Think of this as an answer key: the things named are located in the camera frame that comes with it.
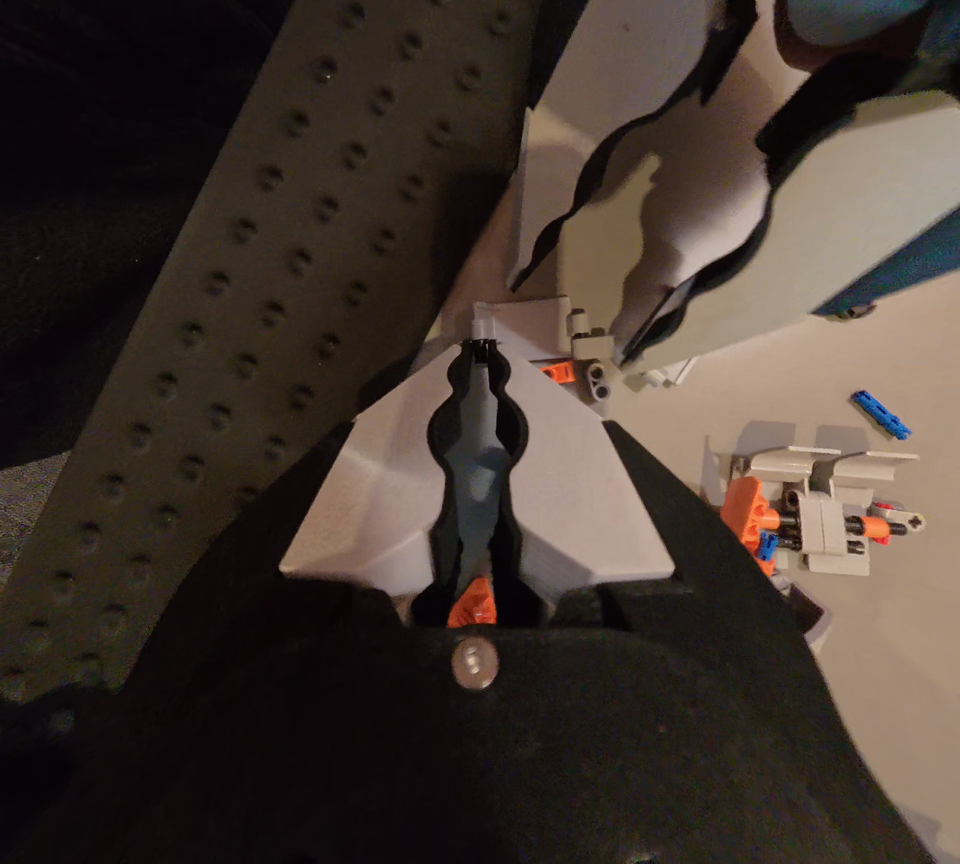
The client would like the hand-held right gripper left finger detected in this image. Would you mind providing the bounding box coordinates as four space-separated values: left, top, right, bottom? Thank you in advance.
279 342 471 628

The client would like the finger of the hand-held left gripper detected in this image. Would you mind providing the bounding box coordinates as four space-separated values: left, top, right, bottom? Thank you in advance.
510 0 759 295
611 87 960 375

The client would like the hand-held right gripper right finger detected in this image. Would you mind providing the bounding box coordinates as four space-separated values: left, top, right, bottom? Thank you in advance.
487 342 676 628

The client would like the grey two-hole connector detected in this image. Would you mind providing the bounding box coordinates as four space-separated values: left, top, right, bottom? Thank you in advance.
587 330 625 403

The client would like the orange wedge block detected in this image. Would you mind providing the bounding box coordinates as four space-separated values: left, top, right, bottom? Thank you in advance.
447 576 498 628

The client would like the blue long pin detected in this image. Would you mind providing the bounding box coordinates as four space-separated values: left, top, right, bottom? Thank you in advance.
849 390 913 441

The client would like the grey orange block assembly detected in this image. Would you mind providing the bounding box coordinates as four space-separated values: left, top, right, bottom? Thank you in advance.
703 438 928 647

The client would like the black dimpled foam pad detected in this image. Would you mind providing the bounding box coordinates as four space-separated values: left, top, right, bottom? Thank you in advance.
0 0 571 700

